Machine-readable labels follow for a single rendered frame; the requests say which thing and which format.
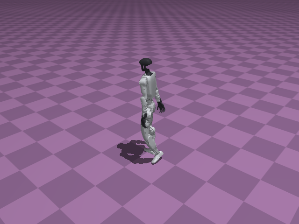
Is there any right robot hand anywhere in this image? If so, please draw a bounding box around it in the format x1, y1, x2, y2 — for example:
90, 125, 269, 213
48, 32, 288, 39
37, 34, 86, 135
157, 99, 165, 113

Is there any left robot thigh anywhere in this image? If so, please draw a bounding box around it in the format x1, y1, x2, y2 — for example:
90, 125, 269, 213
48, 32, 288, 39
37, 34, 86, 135
141, 108, 152, 142

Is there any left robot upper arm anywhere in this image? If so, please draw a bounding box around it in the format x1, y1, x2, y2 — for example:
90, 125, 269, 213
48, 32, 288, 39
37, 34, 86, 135
139, 77, 148, 101

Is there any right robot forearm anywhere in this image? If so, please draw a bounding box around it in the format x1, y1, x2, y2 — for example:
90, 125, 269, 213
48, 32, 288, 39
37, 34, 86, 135
155, 88, 160, 102

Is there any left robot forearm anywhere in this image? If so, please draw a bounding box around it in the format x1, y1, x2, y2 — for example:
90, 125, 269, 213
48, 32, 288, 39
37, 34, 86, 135
140, 97, 148, 116

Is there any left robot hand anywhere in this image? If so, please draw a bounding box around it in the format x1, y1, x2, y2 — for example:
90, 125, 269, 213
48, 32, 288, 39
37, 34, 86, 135
141, 113, 147, 128

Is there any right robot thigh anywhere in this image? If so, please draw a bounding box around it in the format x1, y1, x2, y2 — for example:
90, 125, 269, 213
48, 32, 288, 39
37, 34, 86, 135
148, 114, 155, 134

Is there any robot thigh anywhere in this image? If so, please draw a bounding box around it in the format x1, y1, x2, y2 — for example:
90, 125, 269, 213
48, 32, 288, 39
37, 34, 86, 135
148, 114, 155, 134
141, 108, 152, 142

